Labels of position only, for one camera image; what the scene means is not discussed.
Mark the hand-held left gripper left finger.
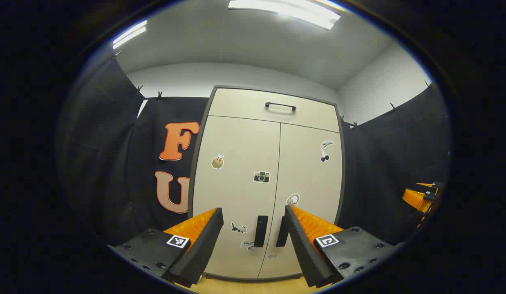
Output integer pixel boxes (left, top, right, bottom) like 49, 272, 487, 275
108, 207, 224, 288

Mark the white cabinet drawer front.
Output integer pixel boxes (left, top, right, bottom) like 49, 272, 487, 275
208, 88, 340, 133

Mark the black backdrop cloth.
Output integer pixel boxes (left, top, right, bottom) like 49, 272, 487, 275
59, 55, 208, 245
339, 84, 452, 245

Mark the black door handle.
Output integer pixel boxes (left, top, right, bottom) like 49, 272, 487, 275
276, 216, 290, 247
254, 215, 269, 248

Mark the large ceiling light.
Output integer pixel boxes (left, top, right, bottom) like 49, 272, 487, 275
228, 0, 341, 31

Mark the white double-door shoe cabinet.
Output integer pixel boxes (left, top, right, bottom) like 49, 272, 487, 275
188, 85, 346, 282

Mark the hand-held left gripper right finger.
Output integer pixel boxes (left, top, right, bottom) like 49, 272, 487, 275
284, 205, 405, 288

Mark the narrow ceiling light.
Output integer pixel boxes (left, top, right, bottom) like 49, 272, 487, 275
112, 20, 148, 49

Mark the white cabinet door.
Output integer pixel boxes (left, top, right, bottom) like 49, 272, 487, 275
192, 116, 281, 279
258, 122, 343, 279

